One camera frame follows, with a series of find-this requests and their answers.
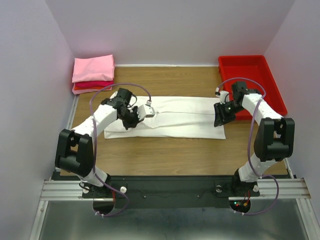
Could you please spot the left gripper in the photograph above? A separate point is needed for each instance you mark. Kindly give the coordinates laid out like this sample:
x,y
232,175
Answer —
x,y
137,120

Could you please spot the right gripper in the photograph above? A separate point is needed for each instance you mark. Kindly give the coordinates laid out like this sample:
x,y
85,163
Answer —
x,y
220,117

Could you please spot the white t shirt red print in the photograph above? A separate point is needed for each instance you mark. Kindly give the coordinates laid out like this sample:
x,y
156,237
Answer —
x,y
175,117

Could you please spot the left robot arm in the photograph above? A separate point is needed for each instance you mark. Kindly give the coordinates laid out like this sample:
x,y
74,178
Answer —
x,y
76,150

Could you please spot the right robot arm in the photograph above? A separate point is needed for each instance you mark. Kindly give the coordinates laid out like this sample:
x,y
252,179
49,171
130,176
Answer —
x,y
273,142

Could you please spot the red plastic bin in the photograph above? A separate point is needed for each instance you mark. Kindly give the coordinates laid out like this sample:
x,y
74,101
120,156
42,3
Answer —
x,y
254,67

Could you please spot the magenta folded shirt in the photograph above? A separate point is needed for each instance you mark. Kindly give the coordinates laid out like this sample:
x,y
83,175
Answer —
x,y
89,84

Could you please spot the light pink folded shirt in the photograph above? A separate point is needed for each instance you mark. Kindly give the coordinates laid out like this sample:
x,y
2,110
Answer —
x,y
93,69

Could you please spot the orange folded shirt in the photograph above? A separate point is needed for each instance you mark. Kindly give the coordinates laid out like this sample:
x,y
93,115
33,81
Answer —
x,y
105,88

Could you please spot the pink bottom folded shirt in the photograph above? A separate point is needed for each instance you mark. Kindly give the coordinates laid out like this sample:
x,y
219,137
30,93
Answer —
x,y
84,91

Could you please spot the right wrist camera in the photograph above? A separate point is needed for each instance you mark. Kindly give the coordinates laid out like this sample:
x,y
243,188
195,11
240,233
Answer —
x,y
224,96

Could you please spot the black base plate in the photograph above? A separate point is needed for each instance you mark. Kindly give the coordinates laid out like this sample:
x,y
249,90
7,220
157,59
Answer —
x,y
159,192

